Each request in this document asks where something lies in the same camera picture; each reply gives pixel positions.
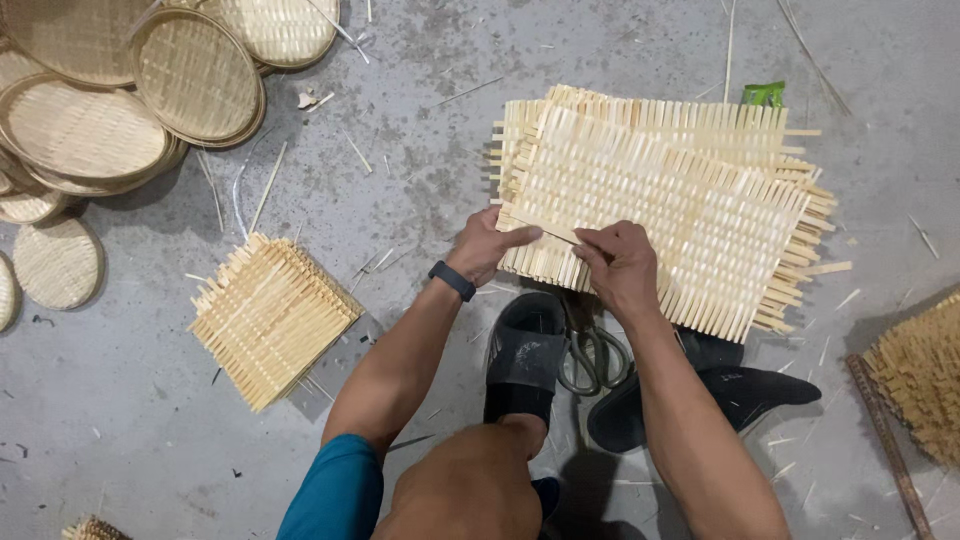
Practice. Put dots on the person's left hand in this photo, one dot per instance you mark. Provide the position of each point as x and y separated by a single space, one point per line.
484 251

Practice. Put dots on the green plastic packet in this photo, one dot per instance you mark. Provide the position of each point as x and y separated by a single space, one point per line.
765 94

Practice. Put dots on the person's bare leg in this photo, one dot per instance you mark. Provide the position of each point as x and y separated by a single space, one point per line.
469 484

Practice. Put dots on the black rubber slipper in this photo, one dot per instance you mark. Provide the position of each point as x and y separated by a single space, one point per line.
720 397
523 356

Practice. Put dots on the person's right hand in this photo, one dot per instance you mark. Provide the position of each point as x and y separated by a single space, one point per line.
622 270

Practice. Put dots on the rusty brown rod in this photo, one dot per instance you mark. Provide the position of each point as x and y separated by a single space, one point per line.
889 442

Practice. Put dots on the black wrist band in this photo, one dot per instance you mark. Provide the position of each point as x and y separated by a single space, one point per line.
452 280

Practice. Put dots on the heap of rough woven mats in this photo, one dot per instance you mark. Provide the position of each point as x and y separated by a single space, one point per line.
922 375

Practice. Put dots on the teal shorts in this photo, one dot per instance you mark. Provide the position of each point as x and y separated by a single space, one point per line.
334 491

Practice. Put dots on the thin bamboo strip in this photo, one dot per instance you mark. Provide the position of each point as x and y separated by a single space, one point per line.
551 231

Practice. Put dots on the grey metal scissors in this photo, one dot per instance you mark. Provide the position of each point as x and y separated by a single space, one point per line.
592 360

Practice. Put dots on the pale woven bamboo mat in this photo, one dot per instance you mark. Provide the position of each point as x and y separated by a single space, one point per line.
675 217

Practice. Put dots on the stack of square woven mats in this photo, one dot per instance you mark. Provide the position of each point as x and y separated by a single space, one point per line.
274 319

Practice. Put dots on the small bamboo mat corner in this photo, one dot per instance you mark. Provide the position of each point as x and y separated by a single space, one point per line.
94 531

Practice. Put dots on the long bamboo strip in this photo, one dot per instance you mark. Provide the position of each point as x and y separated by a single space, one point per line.
268 187
729 52

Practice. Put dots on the woven bamboo mat underneath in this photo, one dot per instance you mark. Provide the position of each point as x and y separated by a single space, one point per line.
506 142
675 116

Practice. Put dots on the pile of round bamboo trays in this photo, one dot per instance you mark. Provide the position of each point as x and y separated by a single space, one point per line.
97 120

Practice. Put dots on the bundle of thin bamboo slivers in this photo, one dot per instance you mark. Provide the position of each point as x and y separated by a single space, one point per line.
814 56

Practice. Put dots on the dark metal blade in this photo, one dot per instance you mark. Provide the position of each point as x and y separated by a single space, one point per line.
411 443

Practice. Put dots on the small wood chips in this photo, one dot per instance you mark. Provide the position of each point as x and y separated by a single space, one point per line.
311 100

